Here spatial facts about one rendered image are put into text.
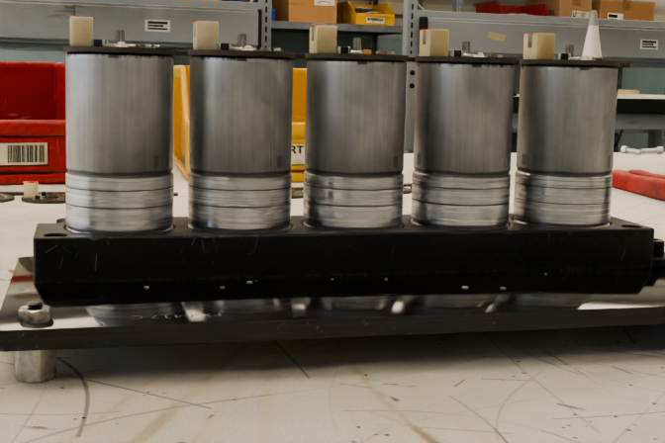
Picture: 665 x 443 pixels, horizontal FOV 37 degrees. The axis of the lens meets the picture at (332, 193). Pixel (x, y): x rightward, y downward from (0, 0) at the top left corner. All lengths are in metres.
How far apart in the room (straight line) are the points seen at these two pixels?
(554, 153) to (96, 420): 0.13
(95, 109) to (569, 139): 0.11
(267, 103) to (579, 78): 0.08
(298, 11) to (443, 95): 4.18
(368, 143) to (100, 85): 0.06
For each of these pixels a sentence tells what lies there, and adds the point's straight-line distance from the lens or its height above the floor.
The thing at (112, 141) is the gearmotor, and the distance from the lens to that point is 0.23.
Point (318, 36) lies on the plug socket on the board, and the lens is 0.24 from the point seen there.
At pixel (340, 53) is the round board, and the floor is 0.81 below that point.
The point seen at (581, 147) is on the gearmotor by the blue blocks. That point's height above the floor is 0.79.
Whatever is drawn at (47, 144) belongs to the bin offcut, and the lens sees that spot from 0.51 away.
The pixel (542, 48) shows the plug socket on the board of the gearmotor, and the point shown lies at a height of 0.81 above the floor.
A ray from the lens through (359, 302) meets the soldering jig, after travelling 0.21.
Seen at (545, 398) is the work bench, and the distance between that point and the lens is 0.19.
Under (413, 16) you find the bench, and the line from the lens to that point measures 2.77.
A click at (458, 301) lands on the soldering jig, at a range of 0.21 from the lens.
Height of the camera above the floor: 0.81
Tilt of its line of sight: 7 degrees down
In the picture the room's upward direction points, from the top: 1 degrees clockwise
